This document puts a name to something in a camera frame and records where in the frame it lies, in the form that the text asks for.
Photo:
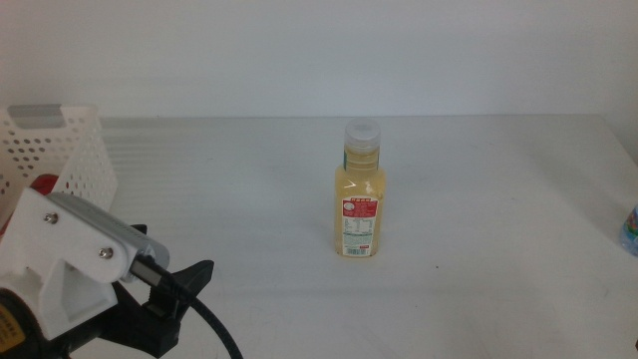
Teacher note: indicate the red soda can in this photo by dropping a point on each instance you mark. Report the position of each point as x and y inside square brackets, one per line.
[44, 184]

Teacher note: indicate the yellow juice bottle white cap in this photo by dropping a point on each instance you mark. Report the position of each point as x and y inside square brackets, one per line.
[359, 189]

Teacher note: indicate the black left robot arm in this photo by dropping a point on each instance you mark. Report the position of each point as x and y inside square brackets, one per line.
[30, 349]

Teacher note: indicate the white perforated plastic basket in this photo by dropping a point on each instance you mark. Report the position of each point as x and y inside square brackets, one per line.
[85, 149]

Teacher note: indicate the clear water bottle blue cap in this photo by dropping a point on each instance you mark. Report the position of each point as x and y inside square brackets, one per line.
[632, 237]

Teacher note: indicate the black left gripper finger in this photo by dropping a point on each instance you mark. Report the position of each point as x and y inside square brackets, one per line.
[199, 276]
[141, 229]

